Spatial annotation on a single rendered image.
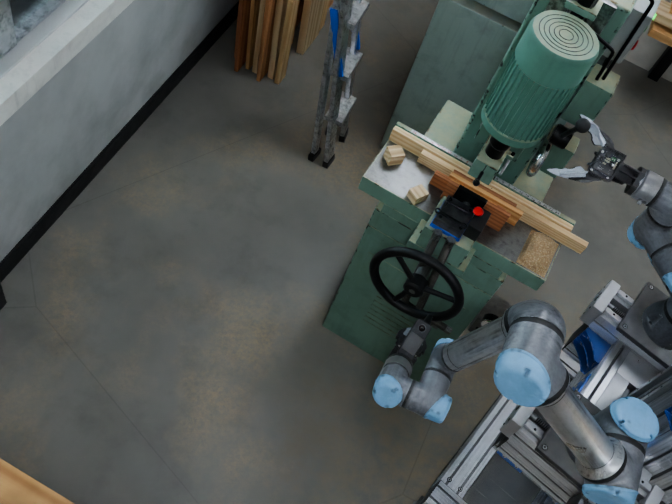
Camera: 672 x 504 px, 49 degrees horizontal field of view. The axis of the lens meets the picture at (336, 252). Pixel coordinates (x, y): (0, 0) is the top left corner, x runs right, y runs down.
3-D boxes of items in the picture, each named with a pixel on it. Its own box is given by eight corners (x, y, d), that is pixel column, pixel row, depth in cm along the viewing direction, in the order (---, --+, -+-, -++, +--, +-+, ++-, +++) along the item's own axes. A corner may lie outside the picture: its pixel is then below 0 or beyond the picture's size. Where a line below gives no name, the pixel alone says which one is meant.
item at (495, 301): (467, 330, 238) (476, 319, 232) (480, 303, 245) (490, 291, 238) (490, 344, 237) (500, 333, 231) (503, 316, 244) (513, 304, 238)
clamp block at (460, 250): (413, 243, 211) (423, 225, 203) (432, 211, 218) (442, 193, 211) (459, 269, 209) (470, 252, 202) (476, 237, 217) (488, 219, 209)
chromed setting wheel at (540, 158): (519, 181, 220) (537, 155, 210) (532, 156, 227) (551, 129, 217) (528, 186, 220) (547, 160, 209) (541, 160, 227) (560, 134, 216)
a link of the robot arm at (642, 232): (639, 264, 185) (665, 240, 176) (618, 227, 190) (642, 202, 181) (664, 260, 187) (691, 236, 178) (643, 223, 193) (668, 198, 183)
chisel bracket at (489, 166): (464, 177, 213) (475, 158, 206) (482, 147, 220) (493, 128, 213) (487, 190, 212) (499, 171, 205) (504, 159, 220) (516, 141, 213)
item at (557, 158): (528, 164, 224) (546, 138, 214) (535, 150, 228) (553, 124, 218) (556, 179, 223) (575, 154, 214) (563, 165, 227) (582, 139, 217)
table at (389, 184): (341, 208, 215) (346, 196, 210) (386, 145, 232) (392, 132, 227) (526, 316, 209) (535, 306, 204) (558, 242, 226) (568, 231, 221)
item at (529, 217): (416, 161, 223) (420, 153, 220) (419, 157, 224) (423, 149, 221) (580, 254, 218) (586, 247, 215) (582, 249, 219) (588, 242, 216)
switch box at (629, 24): (599, 54, 201) (631, 7, 188) (609, 34, 207) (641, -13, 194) (620, 65, 201) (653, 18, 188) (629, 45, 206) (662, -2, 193)
